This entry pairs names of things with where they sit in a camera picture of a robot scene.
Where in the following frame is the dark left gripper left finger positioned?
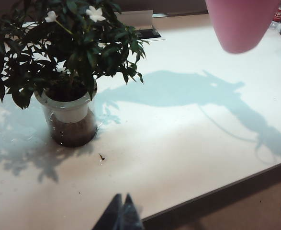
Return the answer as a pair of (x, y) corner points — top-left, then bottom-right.
(91, 193), (124, 230)

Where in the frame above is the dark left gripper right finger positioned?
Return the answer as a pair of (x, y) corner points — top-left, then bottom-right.
(120, 192), (145, 230)

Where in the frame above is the pink plastic watering can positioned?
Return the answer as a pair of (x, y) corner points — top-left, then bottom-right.
(204, 0), (281, 54)

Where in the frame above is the clear glass plant pot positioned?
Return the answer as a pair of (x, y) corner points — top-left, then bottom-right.
(34, 79), (99, 148)

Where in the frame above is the white inner plant pot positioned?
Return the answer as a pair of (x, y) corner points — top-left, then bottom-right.
(34, 80), (98, 123)

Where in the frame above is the green leafy potted plant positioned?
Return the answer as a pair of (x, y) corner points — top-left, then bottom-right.
(0, 0), (150, 110)

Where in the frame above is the red label water bottle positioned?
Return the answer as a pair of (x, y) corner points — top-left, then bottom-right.
(270, 0), (281, 29)

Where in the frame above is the grey desk partition panel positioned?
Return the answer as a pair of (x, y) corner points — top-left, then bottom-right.
(111, 0), (208, 15)

